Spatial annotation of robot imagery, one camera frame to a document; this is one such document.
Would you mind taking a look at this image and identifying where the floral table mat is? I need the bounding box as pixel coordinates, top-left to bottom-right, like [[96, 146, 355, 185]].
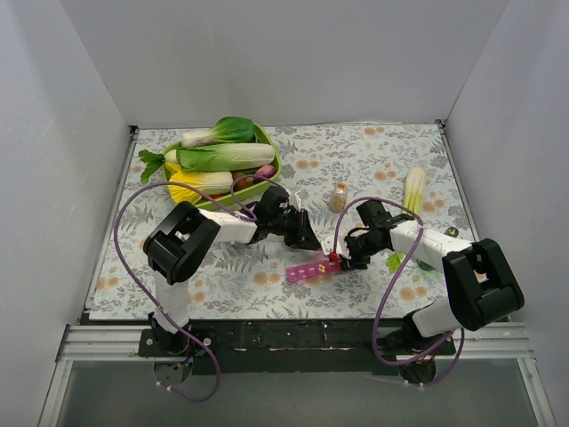
[[89, 123, 477, 321]]

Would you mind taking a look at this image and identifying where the napa cabbage toy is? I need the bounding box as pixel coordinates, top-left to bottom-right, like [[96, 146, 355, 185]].
[[176, 142, 276, 172]]

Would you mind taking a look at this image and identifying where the bok choy toy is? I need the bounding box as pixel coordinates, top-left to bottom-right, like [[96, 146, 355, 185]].
[[181, 117, 254, 148]]

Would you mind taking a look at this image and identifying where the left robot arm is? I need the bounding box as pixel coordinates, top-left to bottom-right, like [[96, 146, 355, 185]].
[[143, 186, 321, 356]]

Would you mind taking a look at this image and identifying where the green glass bottle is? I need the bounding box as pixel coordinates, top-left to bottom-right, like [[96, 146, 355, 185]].
[[416, 227, 460, 272]]

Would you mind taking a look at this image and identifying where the celery stalk toy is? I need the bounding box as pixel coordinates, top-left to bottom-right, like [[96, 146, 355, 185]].
[[386, 166, 427, 273]]

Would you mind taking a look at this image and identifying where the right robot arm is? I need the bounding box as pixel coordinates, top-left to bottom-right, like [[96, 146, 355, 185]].
[[329, 197, 525, 354]]

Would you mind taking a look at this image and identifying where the purple onion toy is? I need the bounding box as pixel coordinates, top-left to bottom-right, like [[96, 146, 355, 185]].
[[254, 165, 276, 179]]

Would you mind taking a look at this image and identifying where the yellow cabbage toy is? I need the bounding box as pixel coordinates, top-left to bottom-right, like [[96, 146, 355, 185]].
[[168, 171, 233, 204]]

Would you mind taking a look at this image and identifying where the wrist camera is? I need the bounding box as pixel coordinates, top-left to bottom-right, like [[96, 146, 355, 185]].
[[288, 189, 309, 211], [320, 235, 350, 262]]

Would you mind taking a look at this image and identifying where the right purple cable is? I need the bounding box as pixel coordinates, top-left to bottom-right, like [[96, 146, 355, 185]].
[[332, 196, 466, 387]]

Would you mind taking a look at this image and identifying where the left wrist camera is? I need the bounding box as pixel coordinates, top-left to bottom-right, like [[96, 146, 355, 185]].
[[288, 189, 309, 211]]

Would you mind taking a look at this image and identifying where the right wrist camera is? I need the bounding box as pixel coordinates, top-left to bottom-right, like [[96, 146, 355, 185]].
[[320, 235, 350, 262]]

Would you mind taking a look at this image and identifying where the white radish with leaves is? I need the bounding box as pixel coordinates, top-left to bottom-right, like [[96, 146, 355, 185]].
[[138, 149, 178, 184]]

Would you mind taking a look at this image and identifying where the pink weekly pill organizer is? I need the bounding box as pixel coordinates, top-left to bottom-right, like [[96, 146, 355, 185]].
[[285, 256, 342, 283]]

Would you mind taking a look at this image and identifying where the green plastic basket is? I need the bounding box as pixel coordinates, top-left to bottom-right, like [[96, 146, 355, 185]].
[[162, 122, 282, 205]]

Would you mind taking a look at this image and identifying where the clear pill jar gold lid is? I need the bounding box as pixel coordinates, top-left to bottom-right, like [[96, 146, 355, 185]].
[[328, 182, 349, 213]]

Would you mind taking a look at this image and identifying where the black base frame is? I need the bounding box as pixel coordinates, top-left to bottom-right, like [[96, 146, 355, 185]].
[[138, 318, 456, 383]]

